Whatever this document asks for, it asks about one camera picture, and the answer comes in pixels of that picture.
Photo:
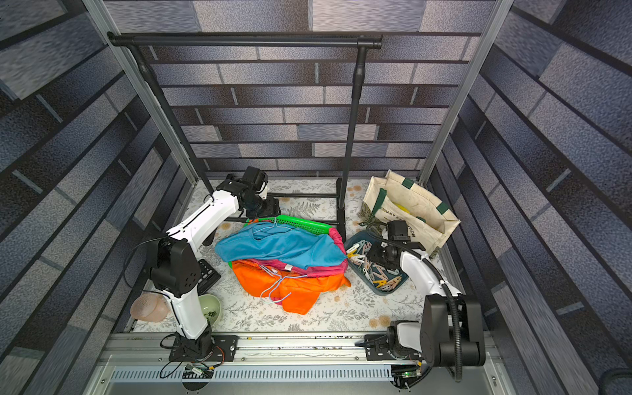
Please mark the orange garment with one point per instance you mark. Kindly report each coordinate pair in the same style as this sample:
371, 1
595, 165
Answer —
301, 294

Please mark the pink garment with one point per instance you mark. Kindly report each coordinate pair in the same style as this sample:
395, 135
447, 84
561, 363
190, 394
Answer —
333, 248

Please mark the cream tote bag green handles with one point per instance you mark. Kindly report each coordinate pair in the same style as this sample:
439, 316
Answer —
397, 198

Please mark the black clothes rack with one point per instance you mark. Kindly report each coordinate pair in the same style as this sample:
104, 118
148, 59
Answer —
362, 44

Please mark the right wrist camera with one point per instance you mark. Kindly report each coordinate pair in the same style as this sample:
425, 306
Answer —
398, 231

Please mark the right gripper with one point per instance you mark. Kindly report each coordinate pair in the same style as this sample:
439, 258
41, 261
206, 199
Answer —
378, 254

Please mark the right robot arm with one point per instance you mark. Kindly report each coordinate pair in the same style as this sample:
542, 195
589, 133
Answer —
450, 333

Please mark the spare wire hangers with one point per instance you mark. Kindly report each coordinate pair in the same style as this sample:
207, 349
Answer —
267, 294

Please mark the black calculator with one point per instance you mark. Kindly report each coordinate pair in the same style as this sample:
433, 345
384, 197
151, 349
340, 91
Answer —
209, 277

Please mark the pink plastic cup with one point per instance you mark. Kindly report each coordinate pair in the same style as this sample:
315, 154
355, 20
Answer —
150, 307

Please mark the green plastic laundry basket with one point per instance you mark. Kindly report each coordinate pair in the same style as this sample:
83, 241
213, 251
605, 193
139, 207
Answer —
306, 224

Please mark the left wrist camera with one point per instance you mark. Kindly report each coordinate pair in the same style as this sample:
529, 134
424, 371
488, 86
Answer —
255, 179

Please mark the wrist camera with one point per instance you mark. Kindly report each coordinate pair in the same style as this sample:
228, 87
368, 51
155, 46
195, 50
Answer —
255, 179
398, 231

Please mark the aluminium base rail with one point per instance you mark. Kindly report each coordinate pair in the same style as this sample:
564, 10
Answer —
257, 357

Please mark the light blue wire hanger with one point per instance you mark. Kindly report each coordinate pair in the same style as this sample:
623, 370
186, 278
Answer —
257, 227

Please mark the blue t-shirt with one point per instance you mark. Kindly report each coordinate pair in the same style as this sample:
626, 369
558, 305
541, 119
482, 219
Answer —
286, 247

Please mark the teal clothespin tray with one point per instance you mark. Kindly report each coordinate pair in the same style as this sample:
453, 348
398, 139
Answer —
381, 280

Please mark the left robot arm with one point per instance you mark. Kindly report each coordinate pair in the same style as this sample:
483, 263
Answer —
172, 261

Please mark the green ceramic bowl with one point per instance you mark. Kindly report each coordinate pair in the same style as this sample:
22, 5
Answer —
211, 308

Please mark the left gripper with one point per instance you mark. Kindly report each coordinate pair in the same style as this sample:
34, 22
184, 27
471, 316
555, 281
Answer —
274, 209

